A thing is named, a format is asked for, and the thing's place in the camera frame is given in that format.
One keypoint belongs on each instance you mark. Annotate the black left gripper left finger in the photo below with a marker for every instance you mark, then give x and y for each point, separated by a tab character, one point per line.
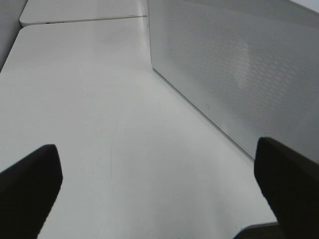
28	190

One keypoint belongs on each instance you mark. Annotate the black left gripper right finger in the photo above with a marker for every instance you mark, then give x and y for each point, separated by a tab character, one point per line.
290	184

